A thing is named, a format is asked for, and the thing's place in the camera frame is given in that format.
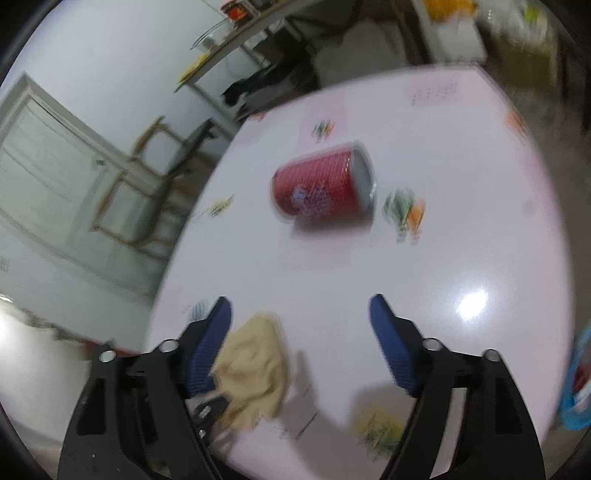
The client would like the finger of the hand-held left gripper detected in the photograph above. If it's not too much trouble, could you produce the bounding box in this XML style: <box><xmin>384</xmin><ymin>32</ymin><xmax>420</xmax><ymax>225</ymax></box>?
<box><xmin>187</xmin><ymin>392</ymin><xmax>232</xmax><ymax>450</ymax></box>

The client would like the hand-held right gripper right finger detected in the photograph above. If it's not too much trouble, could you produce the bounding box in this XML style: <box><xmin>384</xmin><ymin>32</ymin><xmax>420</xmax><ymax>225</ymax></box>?
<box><xmin>368</xmin><ymin>294</ymin><xmax>542</xmax><ymax>480</ymax></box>

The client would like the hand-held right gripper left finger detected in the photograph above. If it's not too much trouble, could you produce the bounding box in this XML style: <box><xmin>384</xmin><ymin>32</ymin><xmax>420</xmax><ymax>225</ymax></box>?
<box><xmin>58</xmin><ymin>296</ymin><xmax>233</xmax><ymax>480</ymax></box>

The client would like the brown paper bag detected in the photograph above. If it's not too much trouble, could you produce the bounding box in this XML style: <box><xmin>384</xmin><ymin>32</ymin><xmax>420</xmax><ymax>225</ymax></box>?
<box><xmin>210</xmin><ymin>314</ymin><xmax>289</xmax><ymax>428</ymax></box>

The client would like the red metal can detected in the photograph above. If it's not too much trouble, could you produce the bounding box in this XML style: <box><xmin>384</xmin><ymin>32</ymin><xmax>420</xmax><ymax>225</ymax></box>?
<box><xmin>270</xmin><ymin>141</ymin><xmax>377</xmax><ymax>227</ymax></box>

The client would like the blue plastic wastebasket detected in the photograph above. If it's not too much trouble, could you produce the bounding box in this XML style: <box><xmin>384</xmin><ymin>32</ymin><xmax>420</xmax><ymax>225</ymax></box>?
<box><xmin>560</xmin><ymin>318</ymin><xmax>591</xmax><ymax>430</ymax></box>

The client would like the pink plastic table cover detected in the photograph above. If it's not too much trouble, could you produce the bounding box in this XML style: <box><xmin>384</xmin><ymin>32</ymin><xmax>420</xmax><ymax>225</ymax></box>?
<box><xmin>145</xmin><ymin>65</ymin><xmax>578</xmax><ymax>480</ymax></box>

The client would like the wooden chair with dark seat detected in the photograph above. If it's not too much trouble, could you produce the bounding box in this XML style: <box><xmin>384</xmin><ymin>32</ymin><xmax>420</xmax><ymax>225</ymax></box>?
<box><xmin>131</xmin><ymin>115</ymin><xmax>218</xmax><ymax>178</ymax></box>
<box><xmin>90</xmin><ymin>168</ymin><xmax>195</xmax><ymax>250</ymax></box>

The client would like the white panelled door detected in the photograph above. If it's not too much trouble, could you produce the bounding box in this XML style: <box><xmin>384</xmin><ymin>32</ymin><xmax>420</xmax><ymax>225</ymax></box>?
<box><xmin>0</xmin><ymin>74</ymin><xmax>181</xmax><ymax>296</ymax></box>

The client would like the yellow paper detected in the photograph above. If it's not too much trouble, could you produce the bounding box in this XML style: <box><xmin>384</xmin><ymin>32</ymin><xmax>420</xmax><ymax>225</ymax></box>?
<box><xmin>178</xmin><ymin>53</ymin><xmax>211</xmax><ymax>85</ymax></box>

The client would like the white-framed wooden side table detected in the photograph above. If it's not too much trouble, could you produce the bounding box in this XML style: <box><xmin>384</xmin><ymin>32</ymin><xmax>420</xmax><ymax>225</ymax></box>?
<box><xmin>174</xmin><ymin>0</ymin><xmax>361</xmax><ymax>123</ymax></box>

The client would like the cardboard sheet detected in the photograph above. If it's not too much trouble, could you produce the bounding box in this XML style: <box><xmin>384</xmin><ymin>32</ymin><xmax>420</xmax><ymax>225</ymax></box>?
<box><xmin>288</xmin><ymin>14</ymin><xmax>409</xmax><ymax>86</ymax></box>

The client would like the clear glass bowl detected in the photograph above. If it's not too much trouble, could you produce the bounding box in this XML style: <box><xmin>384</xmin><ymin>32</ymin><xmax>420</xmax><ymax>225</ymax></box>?
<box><xmin>191</xmin><ymin>21</ymin><xmax>232</xmax><ymax>51</ymax></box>

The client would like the white box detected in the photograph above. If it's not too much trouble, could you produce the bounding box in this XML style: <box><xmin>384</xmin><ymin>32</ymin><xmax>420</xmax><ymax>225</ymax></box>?
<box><xmin>411</xmin><ymin>0</ymin><xmax>488</xmax><ymax>65</ymax></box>

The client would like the cardboard box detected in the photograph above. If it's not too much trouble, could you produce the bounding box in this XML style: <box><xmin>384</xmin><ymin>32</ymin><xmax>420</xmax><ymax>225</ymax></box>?
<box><xmin>489</xmin><ymin>28</ymin><xmax>559</xmax><ymax>93</ymax></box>

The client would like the dark red jar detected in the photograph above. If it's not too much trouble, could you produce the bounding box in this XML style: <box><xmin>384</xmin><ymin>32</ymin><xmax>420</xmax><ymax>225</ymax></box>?
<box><xmin>222</xmin><ymin>0</ymin><xmax>250</xmax><ymax>21</ymax></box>

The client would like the yellow plastic bag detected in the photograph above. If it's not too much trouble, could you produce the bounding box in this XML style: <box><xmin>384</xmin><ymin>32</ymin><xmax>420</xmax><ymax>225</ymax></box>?
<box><xmin>422</xmin><ymin>0</ymin><xmax>478</xmax><ymax>21</ymax></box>

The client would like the white green packaging bag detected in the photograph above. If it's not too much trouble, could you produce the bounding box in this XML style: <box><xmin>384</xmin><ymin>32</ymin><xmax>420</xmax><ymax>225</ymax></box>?
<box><xmin>517</xmin><ymin>0</ymin><xmax>546</xmax><ymax>28</ymax></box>

